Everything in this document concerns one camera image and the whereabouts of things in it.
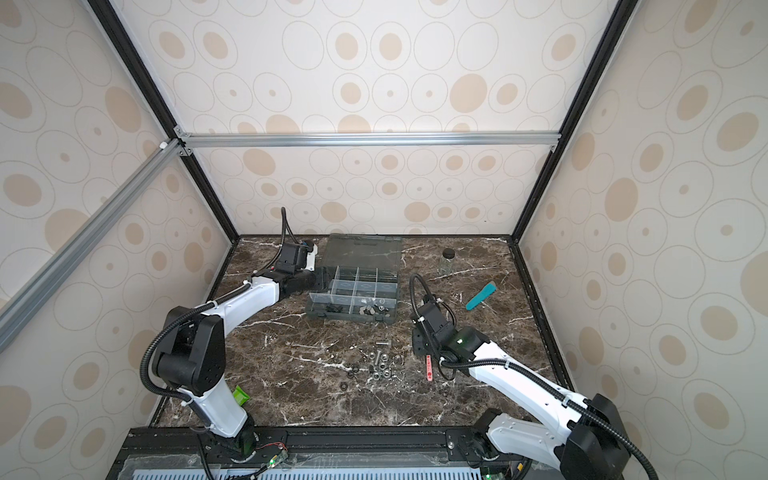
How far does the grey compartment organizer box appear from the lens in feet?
3.24

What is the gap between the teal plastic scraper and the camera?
40.1 inches

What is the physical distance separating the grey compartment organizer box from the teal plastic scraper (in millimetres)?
256
